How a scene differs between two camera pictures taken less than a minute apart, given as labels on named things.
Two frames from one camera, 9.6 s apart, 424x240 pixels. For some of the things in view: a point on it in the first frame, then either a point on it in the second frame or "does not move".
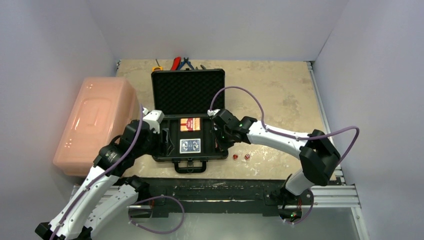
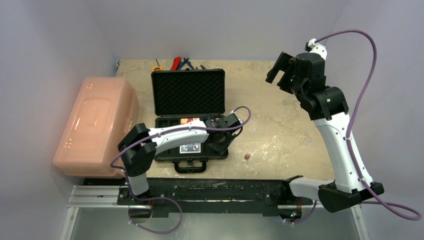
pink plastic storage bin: (103, 110) does not move
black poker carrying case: (186, 96) does not move
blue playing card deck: (190, 146) does not move
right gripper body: (218, 133) to (286, 77)
